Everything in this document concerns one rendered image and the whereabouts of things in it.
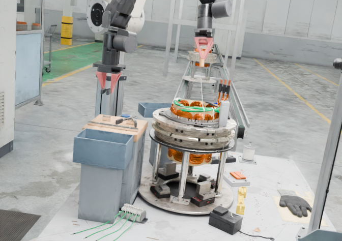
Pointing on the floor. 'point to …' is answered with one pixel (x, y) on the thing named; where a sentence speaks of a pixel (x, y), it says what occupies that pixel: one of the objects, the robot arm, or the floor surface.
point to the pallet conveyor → (185, 93)
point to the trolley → (49, 49)
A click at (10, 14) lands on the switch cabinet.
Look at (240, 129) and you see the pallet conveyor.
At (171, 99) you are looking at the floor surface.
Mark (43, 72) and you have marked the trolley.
